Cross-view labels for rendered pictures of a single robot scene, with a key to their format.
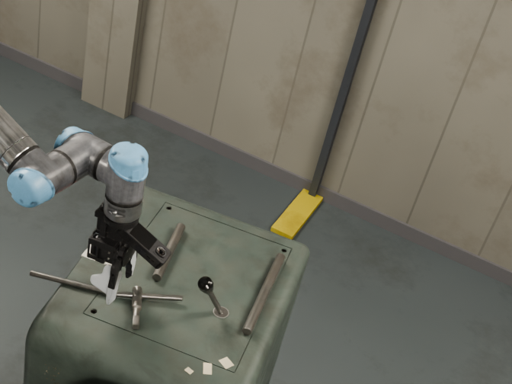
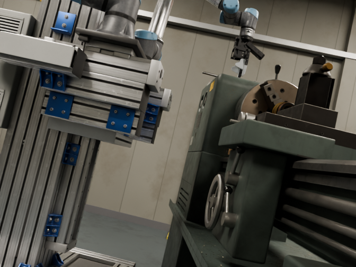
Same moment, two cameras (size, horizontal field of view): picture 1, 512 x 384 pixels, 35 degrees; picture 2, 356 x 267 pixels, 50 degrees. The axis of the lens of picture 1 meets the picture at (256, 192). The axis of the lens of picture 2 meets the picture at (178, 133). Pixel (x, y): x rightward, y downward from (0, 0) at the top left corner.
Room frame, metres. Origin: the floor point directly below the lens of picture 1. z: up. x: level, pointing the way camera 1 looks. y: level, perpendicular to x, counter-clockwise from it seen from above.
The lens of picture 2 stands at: (-0.58, 0.93, 0.79)
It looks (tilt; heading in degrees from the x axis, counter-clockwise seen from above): 4 degrees up; 346
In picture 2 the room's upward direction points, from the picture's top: 13 degrees clockwise
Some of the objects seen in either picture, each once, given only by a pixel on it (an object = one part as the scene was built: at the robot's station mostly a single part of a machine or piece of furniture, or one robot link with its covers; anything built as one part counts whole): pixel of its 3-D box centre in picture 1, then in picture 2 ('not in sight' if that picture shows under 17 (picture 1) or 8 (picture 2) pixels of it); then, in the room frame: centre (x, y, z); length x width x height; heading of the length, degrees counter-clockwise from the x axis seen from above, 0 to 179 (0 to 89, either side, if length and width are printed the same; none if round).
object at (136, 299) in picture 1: (136, 307); not in sight; (1.23, 0.19, 1.27); 0.12 x 0.02 x 0.02; 14
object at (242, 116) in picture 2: not in sight; (242, 119); (0.43, 0.51, 0.95); 0.07 x 0.04 x 0.04; 81
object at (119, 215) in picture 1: (122, 206); (247, 34); (1.25, 0.25, 1.51); 0.08 x 0.08 x 0.05
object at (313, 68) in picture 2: not in sight; (317, 72); (0.40, 0.33, 1.14); 0.08 x 0.08 x 0.03
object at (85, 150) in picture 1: (80, 155); (230, 16); (1.28, 0.35, 1.59); 0.11 x 0.11 x 0.08; 68
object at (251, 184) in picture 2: not in sight; (239, 197); (0.39, 0.49, 0.73); 0.27 x 0.12 x 0.27; 171
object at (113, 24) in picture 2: not in sight; (117, 30); (0.84, 0.90, 1.21); 0.15 x 0.15 x 0.10
